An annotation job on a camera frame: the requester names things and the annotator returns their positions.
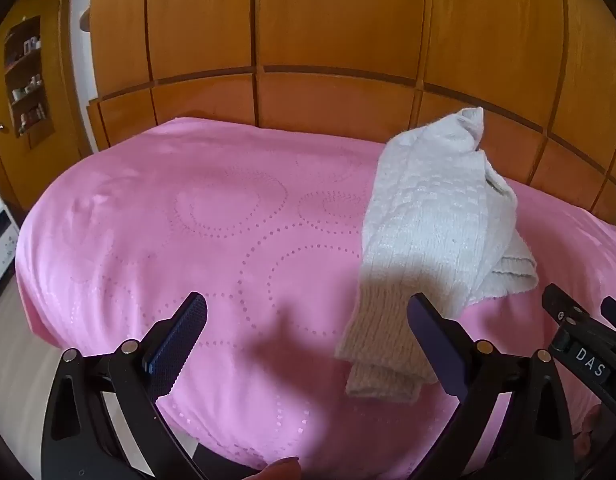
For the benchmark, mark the white knit sweater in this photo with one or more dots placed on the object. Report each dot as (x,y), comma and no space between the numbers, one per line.
(428,240)

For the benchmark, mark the person's left hand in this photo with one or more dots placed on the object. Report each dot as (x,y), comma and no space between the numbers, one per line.
(282,469)

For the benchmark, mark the white appliance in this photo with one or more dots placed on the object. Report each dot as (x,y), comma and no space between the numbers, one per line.
(0,245)

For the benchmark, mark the wooden cabinet with shelf niche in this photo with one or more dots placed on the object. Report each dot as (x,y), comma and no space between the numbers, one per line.
(42,110)

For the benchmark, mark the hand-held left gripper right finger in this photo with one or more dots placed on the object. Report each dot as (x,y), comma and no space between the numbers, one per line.
(433,332)

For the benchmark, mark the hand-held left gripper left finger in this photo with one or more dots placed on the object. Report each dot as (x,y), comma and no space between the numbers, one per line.
(183,329)

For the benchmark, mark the person's right hand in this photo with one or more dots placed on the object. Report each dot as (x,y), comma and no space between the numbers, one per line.
(590,430)

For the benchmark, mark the pink dotted blanket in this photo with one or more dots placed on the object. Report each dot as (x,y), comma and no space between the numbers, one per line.
(187,240)

